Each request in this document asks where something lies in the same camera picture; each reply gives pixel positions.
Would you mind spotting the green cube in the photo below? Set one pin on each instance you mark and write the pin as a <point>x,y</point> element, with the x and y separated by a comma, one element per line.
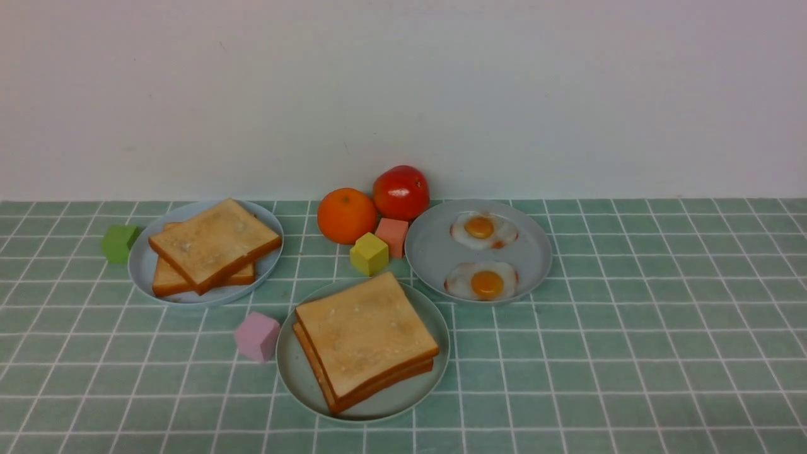
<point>118,241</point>

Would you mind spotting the orange fruit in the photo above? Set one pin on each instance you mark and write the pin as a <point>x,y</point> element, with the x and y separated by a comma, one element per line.
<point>344,215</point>

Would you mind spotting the fried egg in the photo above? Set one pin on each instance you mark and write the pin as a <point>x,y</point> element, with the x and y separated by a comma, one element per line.
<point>482,281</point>
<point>483,231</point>

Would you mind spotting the toast slice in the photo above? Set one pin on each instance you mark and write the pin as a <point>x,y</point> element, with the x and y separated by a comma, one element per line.
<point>168,282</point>
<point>215,244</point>
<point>337,406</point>
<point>364,332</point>

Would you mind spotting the back fried egg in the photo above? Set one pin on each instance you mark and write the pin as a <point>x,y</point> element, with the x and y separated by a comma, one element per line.
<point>483,231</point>

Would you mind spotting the yellow cube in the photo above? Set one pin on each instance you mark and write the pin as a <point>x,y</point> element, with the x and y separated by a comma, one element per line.
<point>369,255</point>

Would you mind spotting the salmon pink cube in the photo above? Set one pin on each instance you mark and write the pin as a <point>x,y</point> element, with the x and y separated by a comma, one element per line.
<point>393,232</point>

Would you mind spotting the green centre plate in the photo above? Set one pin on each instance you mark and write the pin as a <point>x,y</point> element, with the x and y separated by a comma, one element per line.
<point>297,375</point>

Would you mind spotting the grey left bread plate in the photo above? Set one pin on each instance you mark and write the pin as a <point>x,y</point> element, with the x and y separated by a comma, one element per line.
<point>143,262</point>

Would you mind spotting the front fried egg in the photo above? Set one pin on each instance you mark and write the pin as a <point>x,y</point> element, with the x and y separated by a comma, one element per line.
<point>482,281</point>

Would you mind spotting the grey right egg plate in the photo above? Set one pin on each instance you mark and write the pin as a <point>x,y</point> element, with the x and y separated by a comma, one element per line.
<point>432,253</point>

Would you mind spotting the red tomato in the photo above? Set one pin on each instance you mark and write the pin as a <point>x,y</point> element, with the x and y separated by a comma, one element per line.
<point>402,193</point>

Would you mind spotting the lilac pink cube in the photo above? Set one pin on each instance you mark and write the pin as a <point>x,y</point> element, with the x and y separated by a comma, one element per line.
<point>256,337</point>

